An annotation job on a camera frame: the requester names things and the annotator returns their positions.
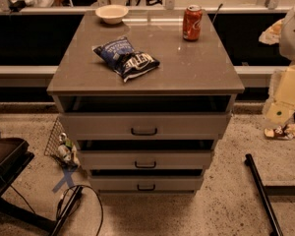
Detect grey drawer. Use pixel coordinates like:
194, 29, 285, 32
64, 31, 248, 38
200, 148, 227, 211
78, 150, 212, 170
88, 176, 204, 192
59, 113, 230, 141

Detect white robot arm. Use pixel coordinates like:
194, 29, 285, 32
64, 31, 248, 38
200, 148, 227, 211
279, 5, 295, 61

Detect grey drawer cabinet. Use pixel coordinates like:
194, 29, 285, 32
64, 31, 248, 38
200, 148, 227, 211
46, 9, 246, 195

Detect blue kettle chips bag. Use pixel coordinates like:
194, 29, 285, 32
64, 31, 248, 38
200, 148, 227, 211
92, 36, 160, 83

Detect small bottles in basket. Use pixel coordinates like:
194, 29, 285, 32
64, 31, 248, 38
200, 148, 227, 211
57, 133, 80, 167

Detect orange soda can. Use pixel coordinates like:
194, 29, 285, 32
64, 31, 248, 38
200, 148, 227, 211
183, 5, 203, 41

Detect white bowl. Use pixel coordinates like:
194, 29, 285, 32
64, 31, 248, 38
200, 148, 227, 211
95, 5, 129, 25

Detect black floor bar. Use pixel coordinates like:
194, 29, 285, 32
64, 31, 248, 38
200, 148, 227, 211
245, 153, 283, 236

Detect brown snack wrapper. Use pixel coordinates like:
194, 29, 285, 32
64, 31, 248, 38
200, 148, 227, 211
264, 124, 295, 140

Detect wire mesh basket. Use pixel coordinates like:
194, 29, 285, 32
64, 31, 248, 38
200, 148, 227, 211
44, 118, 73, 168

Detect black cable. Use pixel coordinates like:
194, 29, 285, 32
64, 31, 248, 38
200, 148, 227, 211
9, 184, 104, 236

